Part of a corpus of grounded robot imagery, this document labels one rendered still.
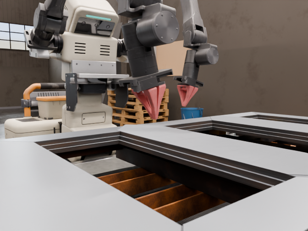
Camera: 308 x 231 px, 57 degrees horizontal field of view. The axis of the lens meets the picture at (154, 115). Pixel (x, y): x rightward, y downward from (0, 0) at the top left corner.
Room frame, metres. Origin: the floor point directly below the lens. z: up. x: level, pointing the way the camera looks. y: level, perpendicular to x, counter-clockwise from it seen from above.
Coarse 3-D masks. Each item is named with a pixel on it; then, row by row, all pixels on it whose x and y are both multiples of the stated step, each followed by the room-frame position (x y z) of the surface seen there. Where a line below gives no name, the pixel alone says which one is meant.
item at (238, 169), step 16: (176, 128) 1.04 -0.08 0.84; (192, 128) 1.10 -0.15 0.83; (208, 128) 1.14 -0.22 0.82; (224, 128) 1.11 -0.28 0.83; (240, 128) 1.06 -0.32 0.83; (256, 128) 1.02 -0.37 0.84; (272, 128) 0.97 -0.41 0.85; (48, 144) 0.76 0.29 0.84; (64, 144) 0.78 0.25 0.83; (80, 144) 0.81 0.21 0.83; (96, 144) 0.84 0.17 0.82; (112, 144) 0.87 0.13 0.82; (128, 144) 0.84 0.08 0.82; (144, 144) 0.79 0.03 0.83; (160, 144) 0.74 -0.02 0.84; (304, 144) 0.87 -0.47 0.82; (176, 160) 0.67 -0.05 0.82; (192, 160) 0.64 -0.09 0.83; (208, 160) 0.60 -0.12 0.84; (224, 160) 0.58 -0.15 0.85; (224, 176) 0.56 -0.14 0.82; (240, 176) 0.53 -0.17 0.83; (256, 176) 0.51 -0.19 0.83; (272, 176) 0.50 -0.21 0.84; (288, 176) 0.47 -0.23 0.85; (304, 176) 0.46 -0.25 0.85
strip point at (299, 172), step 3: (303, 168) 0.51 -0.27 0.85; (306, 168) 0.51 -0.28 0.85; (294, 171) 0.49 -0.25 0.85; (297, 171) 0.49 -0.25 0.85; (300, 171) 0.49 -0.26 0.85; (303, 171) 0.49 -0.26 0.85; (306, 171) 0.49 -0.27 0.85; (288, 174) 0.47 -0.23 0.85; (291, 174) 0.47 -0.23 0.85; (294, 174) 0.47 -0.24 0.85; (297, 174) 0.47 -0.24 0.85; (300, 174) 0.47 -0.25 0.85; (303, 174) 0.47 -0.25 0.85; (306, 174) 0.47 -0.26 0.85
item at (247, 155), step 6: (258, 144) 0.71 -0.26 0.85; (234, 150) 0.64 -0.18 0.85; (240, 150) 0.64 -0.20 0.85; (246, 150) 0.64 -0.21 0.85; (252, 150) 0.64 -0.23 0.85; (258, 150) 0.64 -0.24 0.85; (264, 150) 0.64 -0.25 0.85; (270, 150) 0.64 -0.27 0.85; (276, 150) 0.64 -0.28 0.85; (282, 150) 0.64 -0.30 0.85; (288, 150) 0.64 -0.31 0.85; (222, 156) 0.59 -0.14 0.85; (228, 156) 0.59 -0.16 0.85; (234, 156) 0.59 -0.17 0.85; (240, 156) 0.59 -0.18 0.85; (246, 156) 0.59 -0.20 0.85; (252, 156) 0.59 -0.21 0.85; (258, 156) 0.59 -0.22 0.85; (264, 156) 0.59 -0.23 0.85; (240, 162) 0.55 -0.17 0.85; (246, 162) 0.55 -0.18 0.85
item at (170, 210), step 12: (156, 192) 0.71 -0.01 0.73; (168, 192) 0.73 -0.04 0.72; (180, 192) 0.76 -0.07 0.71; (192, 192) 0.79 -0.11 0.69; (144, 204) 0.68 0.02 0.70; (156, 204) 0.71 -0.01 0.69; (168, 204) 0.64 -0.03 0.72; (180, 204) 0.66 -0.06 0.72; (192, 204) 0.68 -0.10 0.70; (204, 204) 0.71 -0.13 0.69; (216, 204) 0.74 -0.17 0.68; (168, 216) 0.63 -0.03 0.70; (180, 216) 0.66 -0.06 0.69
